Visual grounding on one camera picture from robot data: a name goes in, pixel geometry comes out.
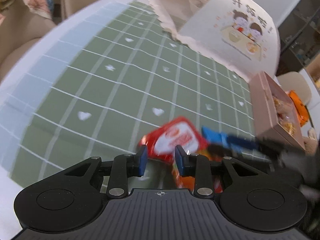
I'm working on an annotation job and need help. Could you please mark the red chicken snack pouch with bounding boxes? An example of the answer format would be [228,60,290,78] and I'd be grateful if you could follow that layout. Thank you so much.
[138,116,222,191]

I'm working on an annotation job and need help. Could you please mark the light blue snack packet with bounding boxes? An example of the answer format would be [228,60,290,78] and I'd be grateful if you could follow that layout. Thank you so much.
[201,126,229,148]

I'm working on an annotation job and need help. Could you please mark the brown plush toy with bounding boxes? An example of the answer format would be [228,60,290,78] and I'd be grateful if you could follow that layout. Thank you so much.
[303,128,318,155]

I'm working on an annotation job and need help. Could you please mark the pink cardboard box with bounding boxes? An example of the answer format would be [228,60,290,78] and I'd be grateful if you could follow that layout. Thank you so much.
[249,72,305,149]

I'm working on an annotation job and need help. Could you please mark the yellow wrapped pastry in box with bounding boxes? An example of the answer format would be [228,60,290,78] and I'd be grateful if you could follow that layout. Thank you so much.
[272,94,296,137]

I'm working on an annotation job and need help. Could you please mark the orange snack bag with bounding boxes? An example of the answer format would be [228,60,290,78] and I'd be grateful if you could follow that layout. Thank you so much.
[288,90,309,127]

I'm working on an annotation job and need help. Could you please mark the beige chair far right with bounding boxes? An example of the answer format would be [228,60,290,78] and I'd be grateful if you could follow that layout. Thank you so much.
[277,72,312,105]

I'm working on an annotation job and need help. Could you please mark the green grid tablecloth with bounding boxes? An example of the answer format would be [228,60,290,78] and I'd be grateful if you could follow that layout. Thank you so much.
[1,2,254,187]

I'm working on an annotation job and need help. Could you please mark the white mesh food cover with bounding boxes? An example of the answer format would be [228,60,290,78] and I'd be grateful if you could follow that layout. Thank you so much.
[148,0,280,81]

